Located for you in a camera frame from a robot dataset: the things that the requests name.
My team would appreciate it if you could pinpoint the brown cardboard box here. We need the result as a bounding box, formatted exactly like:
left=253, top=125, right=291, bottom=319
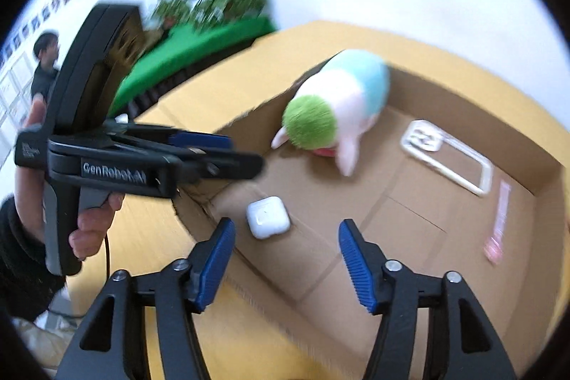
left=142, top=22, right=569, bottom=379

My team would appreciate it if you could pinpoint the clear phone case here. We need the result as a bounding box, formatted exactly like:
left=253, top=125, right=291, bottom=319
left=400, top=120, right=494, bottom=197

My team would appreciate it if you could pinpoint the green table cloth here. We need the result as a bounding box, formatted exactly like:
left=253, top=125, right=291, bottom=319
left=108, top=15, right=275, bottom=115

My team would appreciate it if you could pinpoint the person in black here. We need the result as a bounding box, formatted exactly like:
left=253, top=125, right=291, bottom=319
left=31, top=31, right=60, bottom=103

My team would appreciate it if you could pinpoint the pastel plush toy green hair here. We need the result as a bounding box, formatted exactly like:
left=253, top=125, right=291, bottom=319
left=270, top=49, right=390, bottom=177

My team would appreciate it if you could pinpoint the pink transparent pen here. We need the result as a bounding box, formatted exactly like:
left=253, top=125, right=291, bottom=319
left=483, top=179, right=512, bottom=266

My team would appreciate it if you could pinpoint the green potted plant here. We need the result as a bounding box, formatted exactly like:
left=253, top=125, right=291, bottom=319
left=150, top=0, right=269, bottom=31

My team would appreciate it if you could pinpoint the operator left hand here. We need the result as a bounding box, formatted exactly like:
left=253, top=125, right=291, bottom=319
left=12, top=97, right=126, bottom=261

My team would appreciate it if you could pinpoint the white earbuds case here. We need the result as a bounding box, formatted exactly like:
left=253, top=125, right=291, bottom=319
left=247, top=196, right=291, bottom=240

